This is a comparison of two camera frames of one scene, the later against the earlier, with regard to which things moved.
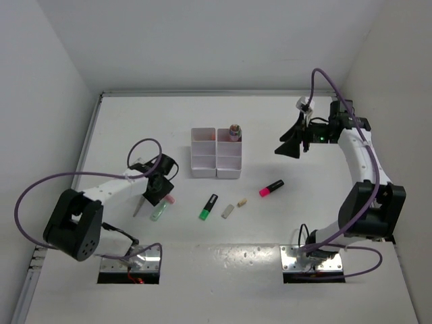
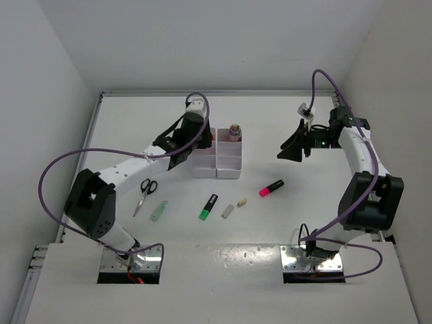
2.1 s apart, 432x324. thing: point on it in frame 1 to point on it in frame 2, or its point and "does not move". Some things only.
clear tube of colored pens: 235,131 does not move
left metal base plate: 147,260 does not move
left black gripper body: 154,194 to 204,140
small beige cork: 241,202 does not move
